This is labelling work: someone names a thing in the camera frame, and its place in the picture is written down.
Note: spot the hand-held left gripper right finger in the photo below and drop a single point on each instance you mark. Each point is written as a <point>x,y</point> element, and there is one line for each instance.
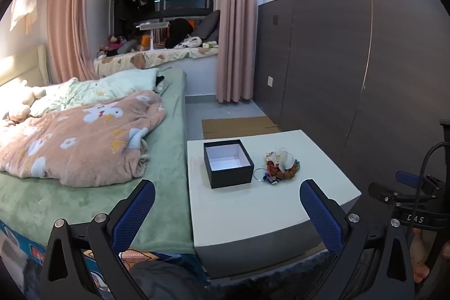
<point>321,215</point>

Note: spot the white cloth on wall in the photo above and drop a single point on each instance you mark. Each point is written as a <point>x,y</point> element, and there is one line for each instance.
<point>23,8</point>

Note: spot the flat cardboard sheet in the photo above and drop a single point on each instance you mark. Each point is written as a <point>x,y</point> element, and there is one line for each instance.
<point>235,127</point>

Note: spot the white fabric flower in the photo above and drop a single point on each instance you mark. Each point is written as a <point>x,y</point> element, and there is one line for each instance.
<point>283,156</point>

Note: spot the white low table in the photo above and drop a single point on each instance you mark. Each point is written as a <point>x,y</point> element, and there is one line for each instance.
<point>246,215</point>

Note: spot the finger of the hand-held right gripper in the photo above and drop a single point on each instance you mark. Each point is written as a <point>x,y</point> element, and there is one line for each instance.
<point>404,177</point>
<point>383,191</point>

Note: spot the black bag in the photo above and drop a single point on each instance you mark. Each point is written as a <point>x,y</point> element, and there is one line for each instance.
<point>179,31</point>

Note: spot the pile of plush toys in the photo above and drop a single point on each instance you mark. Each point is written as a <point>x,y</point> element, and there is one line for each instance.
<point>117,46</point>

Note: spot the pink curtain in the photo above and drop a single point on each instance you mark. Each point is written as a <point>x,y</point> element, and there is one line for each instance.
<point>68,11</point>
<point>235,22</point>

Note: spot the person's right hand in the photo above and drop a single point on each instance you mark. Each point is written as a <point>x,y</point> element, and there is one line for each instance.
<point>419,250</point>

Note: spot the cream plush toy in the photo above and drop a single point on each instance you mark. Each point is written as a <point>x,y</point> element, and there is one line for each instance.
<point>21,103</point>

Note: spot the white wall socket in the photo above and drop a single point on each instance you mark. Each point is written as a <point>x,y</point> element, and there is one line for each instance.
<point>270,81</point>

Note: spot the white spotted plush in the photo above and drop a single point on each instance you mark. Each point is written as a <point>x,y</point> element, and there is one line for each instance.
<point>188,42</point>

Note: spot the cream headboard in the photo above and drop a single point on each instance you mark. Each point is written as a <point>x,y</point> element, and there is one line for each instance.
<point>21,66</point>

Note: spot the white desk lamp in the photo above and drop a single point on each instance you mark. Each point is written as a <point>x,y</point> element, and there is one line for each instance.
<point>152,26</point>

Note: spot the pink duck print blanket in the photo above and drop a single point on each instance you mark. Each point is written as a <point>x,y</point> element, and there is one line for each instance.
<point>88,142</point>

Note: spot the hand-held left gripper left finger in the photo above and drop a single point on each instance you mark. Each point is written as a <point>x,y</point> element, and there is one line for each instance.
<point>135,212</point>

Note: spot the grey pillow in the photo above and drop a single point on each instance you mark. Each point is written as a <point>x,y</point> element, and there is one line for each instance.
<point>209,24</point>

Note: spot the small green white packet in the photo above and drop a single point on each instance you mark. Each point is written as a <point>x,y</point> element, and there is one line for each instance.
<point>210,45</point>

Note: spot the light green quilt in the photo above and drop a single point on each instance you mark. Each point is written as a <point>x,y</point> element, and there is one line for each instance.
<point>116,85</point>

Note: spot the black gift box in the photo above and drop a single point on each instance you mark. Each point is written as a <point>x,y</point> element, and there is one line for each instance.
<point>228,177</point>

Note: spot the cartoon printed bed base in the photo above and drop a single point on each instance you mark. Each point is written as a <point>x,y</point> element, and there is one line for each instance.
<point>16,240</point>

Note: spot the bed with green sheet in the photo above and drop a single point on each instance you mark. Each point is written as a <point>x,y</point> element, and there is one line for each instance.
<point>165,152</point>

